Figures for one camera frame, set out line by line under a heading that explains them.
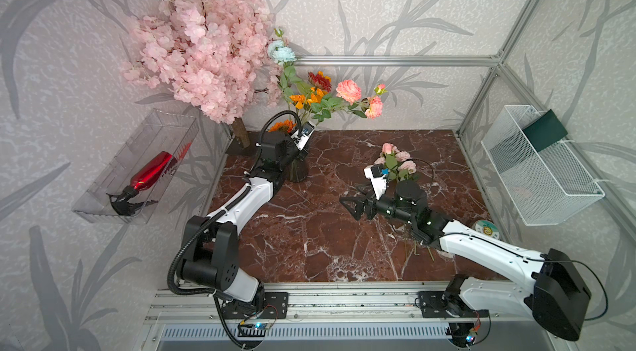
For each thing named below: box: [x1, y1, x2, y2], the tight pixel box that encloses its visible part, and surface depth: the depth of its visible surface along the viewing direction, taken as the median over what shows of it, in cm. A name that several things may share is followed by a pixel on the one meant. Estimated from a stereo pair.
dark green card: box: [521, 109, 569, 153], surface depth 72 cm
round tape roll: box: [472, 219, 501, 241], surface depth 82 cm
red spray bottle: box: [106, 150, 174, 217], surface depth 63 cm
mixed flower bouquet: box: [268, 28, 388, 135], surface depth 80 cm
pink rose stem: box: [381, 142, 401, 181], surface depth 104 cm
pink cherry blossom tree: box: [120, 0, 283, 148], surface depth 75 cm
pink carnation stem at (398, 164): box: [374, 150, 417, 183], surface depth 103 cm
